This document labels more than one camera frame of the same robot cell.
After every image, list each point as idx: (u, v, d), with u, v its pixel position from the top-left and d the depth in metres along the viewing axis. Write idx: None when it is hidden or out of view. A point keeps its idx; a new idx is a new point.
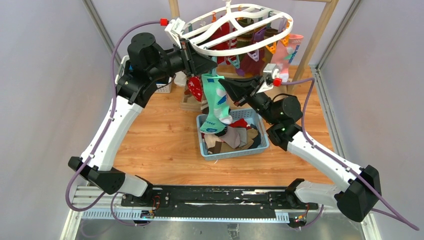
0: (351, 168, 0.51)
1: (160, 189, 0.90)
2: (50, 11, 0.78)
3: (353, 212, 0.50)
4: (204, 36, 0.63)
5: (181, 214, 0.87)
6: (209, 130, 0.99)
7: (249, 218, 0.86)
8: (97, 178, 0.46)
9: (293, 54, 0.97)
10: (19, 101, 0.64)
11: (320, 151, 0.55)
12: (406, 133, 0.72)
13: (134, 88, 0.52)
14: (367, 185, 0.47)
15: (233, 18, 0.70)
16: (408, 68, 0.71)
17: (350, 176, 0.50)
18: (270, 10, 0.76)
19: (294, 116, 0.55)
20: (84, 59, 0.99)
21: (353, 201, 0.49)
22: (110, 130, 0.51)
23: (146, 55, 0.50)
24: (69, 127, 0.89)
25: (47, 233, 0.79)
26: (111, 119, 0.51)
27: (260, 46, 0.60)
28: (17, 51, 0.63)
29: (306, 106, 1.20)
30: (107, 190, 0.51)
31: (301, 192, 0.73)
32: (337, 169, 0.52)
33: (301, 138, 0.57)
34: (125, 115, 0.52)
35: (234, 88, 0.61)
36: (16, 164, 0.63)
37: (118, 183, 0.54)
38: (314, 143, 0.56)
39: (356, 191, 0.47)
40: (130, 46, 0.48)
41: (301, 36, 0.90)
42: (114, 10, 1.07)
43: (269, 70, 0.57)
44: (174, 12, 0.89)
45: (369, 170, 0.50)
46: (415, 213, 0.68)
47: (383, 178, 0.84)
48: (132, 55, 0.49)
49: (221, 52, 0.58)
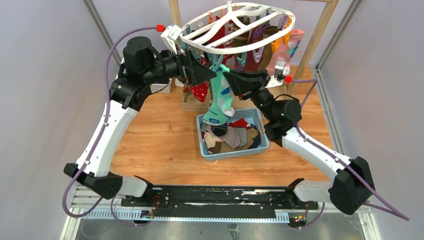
0: (340, 158, 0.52)
1: (160, 190, 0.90)
2: (50, 12, 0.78)
3: (345, 204, 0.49)
4: (207, 36, 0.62)
5: (181, 214, 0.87)
6: (211, 121, 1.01)
7: (248, 218, 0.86)
8: (93, 184, 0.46)
9: (294, 49, 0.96)
10: (18, 101, 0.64)
11: (312, 144, 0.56)
12: (405, 133, 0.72)
13: (128, 91, 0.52)
14: (355, 175, 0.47)
15: (233, 17, 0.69)
16: (408, 68, 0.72)
17: (339, 166, 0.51)
18: (268, 8, 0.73)
19: (294, 118, 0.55)
20: (84, 59, 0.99)
21: (343, 192, 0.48)
22: (104, 135, 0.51)
23: (142, 58, 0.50)
24: (68, 128, 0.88)
25: (47, 234, 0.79)
26: (106, 124, 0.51)
27: (265, 43, 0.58)
28: (17, 51, 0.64)
29: (306, 106, 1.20)
30: (105, 195, 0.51)
31: (300, 190, 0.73)
32: (327, 160, 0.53)
33: (294, 133, 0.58)
34: (120, 120, 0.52)
35: (239, 83, 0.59)
36: (15, 165, 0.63)
37: (116, 188, 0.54)
38: (306, 137, 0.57)
39: (343, 180, 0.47)
40: (126, 49, 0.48)
41: (302, 31, 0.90)
42: (114, 10, 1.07)
43: (281, 67, 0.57)
44: (174, 13, 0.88)
45: (359, 160, 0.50)
46: (415, 214, 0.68)
47: (383, 180, 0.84)
48: (128, 57, 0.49)
49: (227, 51, 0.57)
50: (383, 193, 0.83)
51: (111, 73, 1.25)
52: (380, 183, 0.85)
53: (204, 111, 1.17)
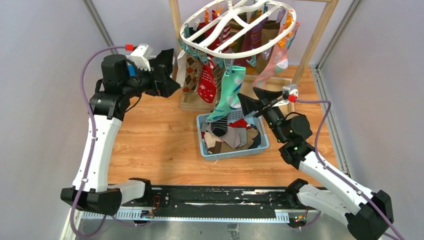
0: (362, 191, 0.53)
1: (160, 190, 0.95)
2: (50, 12, 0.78)
3: (363, 235, 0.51)
4: (211, 38, 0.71)
5: (181, 214, 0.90)
6: (215, 118, 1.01)
7: (249, 218, 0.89)
8: (97, 199, 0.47)
9: (292, 40, 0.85)
10: (17, 101, 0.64)
11: (333, 174, 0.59)
12: (405, 134, 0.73)
13: (109, 102, 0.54)
14: (377, 210, 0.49)
15: (235, 15, 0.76)
16: (408, 68, 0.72)
17: (361, 199, 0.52)
18: (266, 1, 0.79)
19: (303, 133, 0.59)
20: (84, 59, 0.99)
21: (364, 225, 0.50)
22: (96, 150, 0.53)
23: (120, 70, 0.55)
24: (68, 128, 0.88)
25: (47, 233, 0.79)
26: (95, 138, 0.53)
27: (262, 49, 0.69)
28: (17, 51, 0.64)
29: (306, 106, 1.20)
30: (108, 210, 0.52)
31: (304, 196, 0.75)
32: (348, 192, 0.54)
33: (313, 158, 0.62)
34: (108, 131, 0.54)
35: (248, 103, 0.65)
36: (15, 165, 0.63)
37: (117, 202, 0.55)
38: (326, 164, 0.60)
39: (367, 216, 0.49)
40: (104, 62, 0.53)
41: (298, 22, 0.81)
42: (113, 10, 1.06)
43: (287, 88, 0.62)
44: (174, 12, 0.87)
45: (381, 195, 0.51)
46: (416, 215, 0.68)
47: (383, 181, 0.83)
48: (107, 70, 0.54)
49: (240, 55, 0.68)
50: None
51: None
52: (380, 184, 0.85)
53: (204, 110, 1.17)
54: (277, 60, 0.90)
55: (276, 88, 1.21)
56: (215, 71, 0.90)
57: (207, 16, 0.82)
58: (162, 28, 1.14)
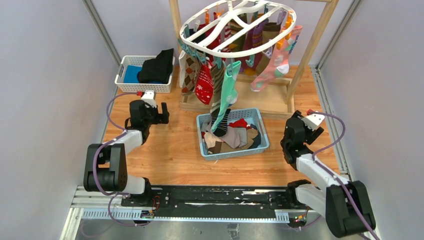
0: (338, 177, 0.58)
1: (160, 190, 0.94)
2: (50, 13, 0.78)
3: (333, 221, 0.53)
4: (211, 38, 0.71)
5: (181, 214, 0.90)
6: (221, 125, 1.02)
7: (248, 218, 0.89)
8: (120, 147, 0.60)
9: (294, 45, 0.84)
10: (16, 101, 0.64)
11: (319, 166, 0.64)
12: (405, 134, 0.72)
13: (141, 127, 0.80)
14: (345, 193, 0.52)
15: (235, 16, 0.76)
16: (408, 68, 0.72)
17: (334, 182, 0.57)
18: (266, 3, 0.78)
19: (296, 128, 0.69)
20: (84, 60, 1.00)
21: (331, 205, 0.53)
22: (123, 136, 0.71)
23: (140, 112, 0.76)
24: (68, 128, 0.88)
25: (48, 233, 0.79)
26: (125, 131, 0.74)
27: (258, 50, 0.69)
28: (17, 51, 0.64)
29: (306, 106, 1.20)
30: (115, 177, 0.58)
31: (301, 190, 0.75)
32: (326, 177, 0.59)
33: (307, 156, 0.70)
34: (134, 134, 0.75)
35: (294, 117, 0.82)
36: (14, 165, 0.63)
37: (123, 179, 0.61)
38: (316, 159, 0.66)
39: (333, 194, 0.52)
40: (132, 106, 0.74)
41: (300, 26, 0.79)
42: (113, 11, 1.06)
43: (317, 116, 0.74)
44: (174, 13, 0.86)
45: (356, 184, 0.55)
46: (415, 214, 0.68)
47: (382, 181, 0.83)
48: (133, 111, 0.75)
49: (237, 54, 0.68)
50: (381, 194, 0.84)
51: (111, 73, 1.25)
52: (379, 184, 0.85)
53: (204, 110, 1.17)
54: (277, 64, 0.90)
55: (276, 88, 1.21)
56: (214, 71, 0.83)
57: (207, 17, 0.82)
58: (162, 28, 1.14)
